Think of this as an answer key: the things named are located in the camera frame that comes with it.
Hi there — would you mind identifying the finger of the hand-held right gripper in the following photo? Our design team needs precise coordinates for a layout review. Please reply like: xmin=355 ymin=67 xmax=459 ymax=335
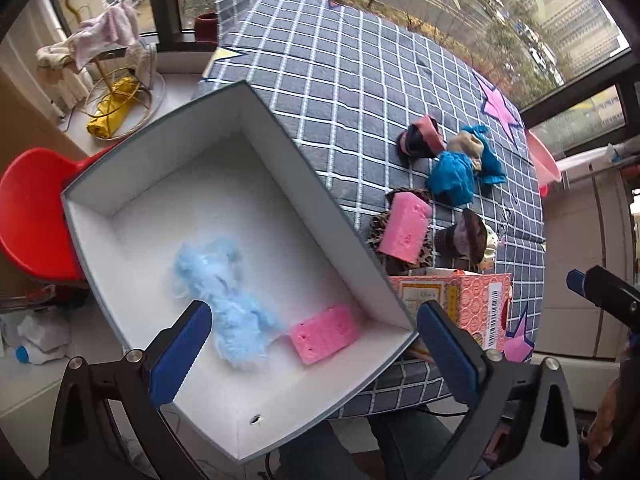
xmin=566 ymin=264 xmax=640 ymax=335

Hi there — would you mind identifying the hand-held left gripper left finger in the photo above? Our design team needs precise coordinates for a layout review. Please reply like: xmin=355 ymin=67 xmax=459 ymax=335
xmin=47 ymin=300 xmax=213 ymax=480

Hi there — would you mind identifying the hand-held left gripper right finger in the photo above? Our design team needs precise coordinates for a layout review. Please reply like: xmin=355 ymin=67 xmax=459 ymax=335
xmin=416 ymin=301 xmax=582 ymax=480

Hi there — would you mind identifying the white polka dot cloth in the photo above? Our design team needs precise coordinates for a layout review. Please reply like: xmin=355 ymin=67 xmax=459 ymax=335
xmin=475 ymin=227 xmax=502 ymax=272

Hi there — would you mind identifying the white cardboard box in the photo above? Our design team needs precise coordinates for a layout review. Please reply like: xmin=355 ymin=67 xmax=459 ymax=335
xmin=61 ymin=80 xmax=420 ymax=462

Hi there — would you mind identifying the pink and dark sock roll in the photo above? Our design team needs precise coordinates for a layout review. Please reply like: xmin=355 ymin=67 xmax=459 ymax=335
xmin=397 ymin=114 xmax=447 ymax=159

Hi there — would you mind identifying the pink patterned carton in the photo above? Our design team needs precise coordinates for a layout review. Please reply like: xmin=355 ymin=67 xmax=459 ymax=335
xmin=389 ymin=272 xmax=514 ymax=352

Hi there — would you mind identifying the light blue fluffy cloth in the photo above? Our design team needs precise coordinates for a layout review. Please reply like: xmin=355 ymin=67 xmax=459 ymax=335
xmin=172 ymin=237 xmax=291 ymax=371

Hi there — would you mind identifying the brown and purple sock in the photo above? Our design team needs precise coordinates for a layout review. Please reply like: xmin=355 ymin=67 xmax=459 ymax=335
xmin=434 ymin=208 xmax=487 ymax=261

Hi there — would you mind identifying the pink sponge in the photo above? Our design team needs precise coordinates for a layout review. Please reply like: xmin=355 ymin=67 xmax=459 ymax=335
xmin=289 ymin=303 xmax=360 ymax=366
xmin=378 ymin=194 xmax=433 ymax=263

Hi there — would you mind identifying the white bottle with blue cap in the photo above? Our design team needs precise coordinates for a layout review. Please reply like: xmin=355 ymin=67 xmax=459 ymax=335
xmin=15 ymin=312 xmax=71 ymax=365

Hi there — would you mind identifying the leopard print cloth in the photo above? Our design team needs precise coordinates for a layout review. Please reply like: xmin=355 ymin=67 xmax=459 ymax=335
xmin=369 ymin=187 xmax=435 ymax=268

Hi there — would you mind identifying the pink plastic basin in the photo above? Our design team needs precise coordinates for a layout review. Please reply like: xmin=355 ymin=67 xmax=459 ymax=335
xmin=525 ymin=129 xmax=562 ymax=197

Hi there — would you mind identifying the red plastic chair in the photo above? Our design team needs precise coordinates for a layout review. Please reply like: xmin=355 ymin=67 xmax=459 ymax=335
xmin=0 ymin=147 xmax=121 ymax=283

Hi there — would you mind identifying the beige knitted glove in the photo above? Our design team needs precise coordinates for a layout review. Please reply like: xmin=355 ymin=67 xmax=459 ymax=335
xmin=446 ymin=130 xmax=485 ymax=172

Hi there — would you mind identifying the yellow folded umbrella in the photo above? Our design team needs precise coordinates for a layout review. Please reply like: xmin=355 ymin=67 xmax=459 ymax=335
xmin=86 ymin=76 xmax=143 ymax=140

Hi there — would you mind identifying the grey checked tablecloth with stars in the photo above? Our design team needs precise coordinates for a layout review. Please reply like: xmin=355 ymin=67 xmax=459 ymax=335
xmin=192 ymin=0 xmax=548 ymax=418

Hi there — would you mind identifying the grey and white cloth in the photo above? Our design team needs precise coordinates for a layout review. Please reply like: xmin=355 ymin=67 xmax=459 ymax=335
xmin=125 ymin=42 xmax=158 ymax=91

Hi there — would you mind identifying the beige cloth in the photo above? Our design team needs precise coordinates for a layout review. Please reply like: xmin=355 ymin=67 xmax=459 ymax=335
xmin=36 ymin=40 xmax=93 ymax=106

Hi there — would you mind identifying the dark red knitted pot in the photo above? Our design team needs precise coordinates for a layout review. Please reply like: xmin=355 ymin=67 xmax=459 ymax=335
xmin=194 ymin=12 xmax=218 ymax=42

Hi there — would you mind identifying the pale pink towel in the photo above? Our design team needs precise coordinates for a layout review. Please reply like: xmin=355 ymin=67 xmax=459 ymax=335
xmin=70 ymin=2 xmax=138 ymax=68

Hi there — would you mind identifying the gold wire rack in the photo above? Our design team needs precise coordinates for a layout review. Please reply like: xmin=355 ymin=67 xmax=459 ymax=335
xmin=65 ymin=0 xmax=167 ymax=142

